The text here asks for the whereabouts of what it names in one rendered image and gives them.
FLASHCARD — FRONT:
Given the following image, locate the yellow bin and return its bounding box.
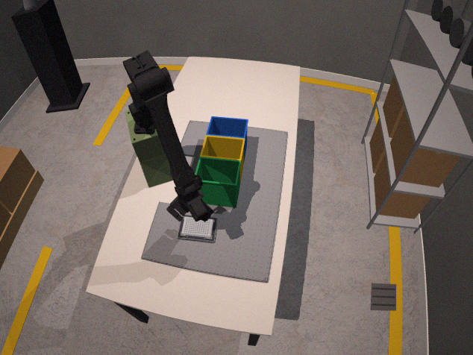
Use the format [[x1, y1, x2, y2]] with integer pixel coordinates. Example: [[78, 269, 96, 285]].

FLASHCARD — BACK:
[[200, 135, 245, 183]]

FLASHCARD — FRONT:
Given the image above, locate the blue bin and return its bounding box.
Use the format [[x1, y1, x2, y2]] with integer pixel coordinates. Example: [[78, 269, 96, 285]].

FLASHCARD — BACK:
[[206, 116, 248, 160]]

